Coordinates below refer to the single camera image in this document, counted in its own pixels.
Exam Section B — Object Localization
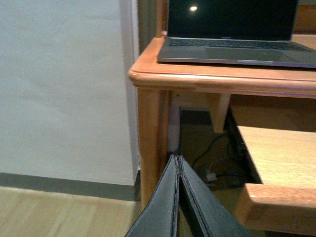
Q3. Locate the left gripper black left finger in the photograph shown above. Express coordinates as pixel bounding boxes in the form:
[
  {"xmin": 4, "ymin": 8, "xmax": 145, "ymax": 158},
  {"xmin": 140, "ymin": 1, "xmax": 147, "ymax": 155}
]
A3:
[{"xmin": 126, "ymin": 156, "xmax": 179, "ymax": 237}]

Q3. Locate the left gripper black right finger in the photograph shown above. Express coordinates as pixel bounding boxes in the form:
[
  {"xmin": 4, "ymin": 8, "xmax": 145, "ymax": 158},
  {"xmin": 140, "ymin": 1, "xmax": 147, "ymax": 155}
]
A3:
[{"xmin": 178, "ymin": 156, "xmax": 253, "ymax": 237}]

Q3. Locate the power strip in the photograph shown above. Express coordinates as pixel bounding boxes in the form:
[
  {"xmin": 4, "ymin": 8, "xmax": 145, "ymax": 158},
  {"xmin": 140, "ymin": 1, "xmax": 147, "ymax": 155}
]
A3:
[{"xmin": 206, "ymin": 168, "xmax": 246, "ymax": 190}]

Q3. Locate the black cable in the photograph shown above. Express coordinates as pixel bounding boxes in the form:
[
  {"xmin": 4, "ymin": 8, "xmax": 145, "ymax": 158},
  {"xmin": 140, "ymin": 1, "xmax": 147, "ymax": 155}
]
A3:
[{"xmin": 191, "ymin": 133, "xmax": 235, "ymax": 171}]

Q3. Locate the wooden desk leg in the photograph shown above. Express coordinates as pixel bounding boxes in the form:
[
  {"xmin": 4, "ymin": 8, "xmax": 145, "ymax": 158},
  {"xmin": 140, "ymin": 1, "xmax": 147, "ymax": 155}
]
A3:
[{"xmin": 137, "ymin": 88, "xmax": 170, "ymax": 208}]

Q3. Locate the wooden keyboard tray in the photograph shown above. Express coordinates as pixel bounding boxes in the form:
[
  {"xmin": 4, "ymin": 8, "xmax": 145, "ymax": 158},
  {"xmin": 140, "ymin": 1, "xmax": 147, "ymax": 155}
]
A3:
[{"xmin": 236, "ymin": 126, "xmax": 316, "ymax": 236}]

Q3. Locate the silver laptop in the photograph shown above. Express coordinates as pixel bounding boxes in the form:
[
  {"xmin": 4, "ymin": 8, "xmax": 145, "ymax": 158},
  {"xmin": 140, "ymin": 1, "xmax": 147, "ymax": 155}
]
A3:
[{"xmin": 158, "ymin": 0, "xmax": 316, "ymax": 69}]

